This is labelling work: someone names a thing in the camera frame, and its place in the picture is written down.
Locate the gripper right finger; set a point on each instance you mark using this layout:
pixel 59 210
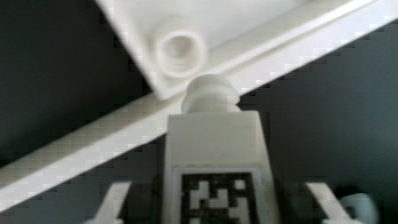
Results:
pixel 310 204

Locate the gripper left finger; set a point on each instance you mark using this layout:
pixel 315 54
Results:
pixel 127 204

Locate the white table leg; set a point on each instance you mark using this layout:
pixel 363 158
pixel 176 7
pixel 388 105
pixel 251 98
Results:
pixel 219 189

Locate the white square table top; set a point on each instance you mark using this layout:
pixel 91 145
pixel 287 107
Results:
pixel 194 37

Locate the white front fence bar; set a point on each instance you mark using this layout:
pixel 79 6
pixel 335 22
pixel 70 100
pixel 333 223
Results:
pixel 134 125

